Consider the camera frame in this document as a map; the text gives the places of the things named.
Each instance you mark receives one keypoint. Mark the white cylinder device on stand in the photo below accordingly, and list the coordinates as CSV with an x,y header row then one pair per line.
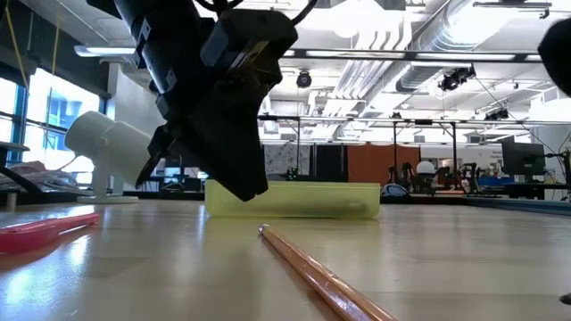
x,y
107,142

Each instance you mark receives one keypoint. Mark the orange partition wall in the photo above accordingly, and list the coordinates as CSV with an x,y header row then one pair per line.
x,y
370,165

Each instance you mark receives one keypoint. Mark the white dome lamp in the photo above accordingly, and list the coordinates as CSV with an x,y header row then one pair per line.
x,y
425,167

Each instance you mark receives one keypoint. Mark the yellow-green translucent supply box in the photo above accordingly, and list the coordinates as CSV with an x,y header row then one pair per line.
x,y
312,196

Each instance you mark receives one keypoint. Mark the black computer monitor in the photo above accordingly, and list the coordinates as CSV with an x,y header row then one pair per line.
x,y
522,158

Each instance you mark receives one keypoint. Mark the black ceiling light rail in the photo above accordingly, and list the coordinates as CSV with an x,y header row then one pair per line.
x,y
401,55

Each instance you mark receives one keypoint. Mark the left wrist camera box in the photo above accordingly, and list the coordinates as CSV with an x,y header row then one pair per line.
x,y
250,40

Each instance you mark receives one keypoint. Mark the grey desk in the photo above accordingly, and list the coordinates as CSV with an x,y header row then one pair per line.
x,y
27,178

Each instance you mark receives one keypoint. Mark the silver ceiling air duct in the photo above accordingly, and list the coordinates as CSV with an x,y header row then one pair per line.
x,y
446,35

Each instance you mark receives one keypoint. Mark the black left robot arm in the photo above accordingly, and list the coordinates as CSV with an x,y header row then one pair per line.
x,y
151,44

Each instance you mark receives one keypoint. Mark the black pole frame rig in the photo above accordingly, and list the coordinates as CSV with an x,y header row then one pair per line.
x,y
395,147

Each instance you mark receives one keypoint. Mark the large window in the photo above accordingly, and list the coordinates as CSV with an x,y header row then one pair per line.
x,y
62,107

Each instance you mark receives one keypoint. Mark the black ceiling camera cluster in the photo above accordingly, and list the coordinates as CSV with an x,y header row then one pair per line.
x,y
455,79

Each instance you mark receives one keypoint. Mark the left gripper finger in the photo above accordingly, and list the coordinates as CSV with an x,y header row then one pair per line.
x,y
156,156
232,165

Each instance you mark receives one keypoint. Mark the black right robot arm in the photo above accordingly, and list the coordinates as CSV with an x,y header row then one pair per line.
x,y
560,53

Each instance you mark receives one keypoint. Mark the orange pencil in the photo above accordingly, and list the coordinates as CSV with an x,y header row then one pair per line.
x,y
321,278

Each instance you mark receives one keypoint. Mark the black aluminium table frame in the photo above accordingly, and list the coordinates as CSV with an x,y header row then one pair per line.
x,y
169,195

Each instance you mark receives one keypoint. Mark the fluorescent ceiling light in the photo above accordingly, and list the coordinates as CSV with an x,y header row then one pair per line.
x,y
105,51

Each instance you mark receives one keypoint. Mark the black ceiling dome camera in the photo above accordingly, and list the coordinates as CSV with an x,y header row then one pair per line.
x,y
304,79

